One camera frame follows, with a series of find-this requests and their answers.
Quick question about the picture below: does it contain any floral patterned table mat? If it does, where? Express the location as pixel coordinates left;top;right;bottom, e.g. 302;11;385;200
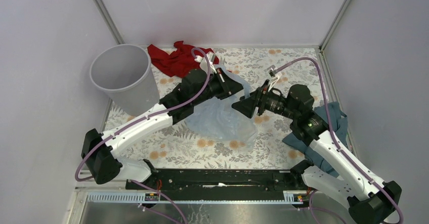
94;48;353;170

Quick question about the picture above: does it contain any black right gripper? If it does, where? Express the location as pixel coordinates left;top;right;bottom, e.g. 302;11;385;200
231;79;298;120

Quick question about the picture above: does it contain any teal blue cloth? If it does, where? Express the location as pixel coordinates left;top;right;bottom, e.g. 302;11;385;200
282;102;348;177

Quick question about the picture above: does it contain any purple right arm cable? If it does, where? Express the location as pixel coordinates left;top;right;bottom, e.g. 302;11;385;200
268;57;405;224

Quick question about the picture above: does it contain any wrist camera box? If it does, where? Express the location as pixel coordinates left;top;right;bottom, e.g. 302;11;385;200
195;52;217;72
265;65;281;91

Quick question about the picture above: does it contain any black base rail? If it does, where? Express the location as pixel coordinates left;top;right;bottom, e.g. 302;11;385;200
143;168;309;200

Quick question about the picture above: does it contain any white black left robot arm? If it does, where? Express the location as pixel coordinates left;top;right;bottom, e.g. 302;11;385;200
75;68;244;189

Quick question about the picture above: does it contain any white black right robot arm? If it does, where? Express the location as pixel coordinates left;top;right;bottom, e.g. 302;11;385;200
232;84;404;223

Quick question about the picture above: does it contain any grey slotted cable duct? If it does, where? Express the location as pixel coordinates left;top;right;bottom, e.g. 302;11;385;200
87;191;304;205

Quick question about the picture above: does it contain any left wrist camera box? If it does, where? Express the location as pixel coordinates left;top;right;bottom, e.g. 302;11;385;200
195;52;217;72

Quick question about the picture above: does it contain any red cloth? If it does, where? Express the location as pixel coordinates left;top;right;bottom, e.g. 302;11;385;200
147;41;200;78

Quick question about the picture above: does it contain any light blue plastic trash bag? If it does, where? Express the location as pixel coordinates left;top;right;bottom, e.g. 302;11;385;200
184;71;258;148

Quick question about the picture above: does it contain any grey plastic trash bin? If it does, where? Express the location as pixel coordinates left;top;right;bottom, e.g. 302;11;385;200
90;44;160;116

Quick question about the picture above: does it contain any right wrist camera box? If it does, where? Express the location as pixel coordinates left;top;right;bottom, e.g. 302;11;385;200
265;65;281;91

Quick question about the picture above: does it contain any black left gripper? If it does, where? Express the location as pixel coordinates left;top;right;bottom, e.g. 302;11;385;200
192;67;245;106

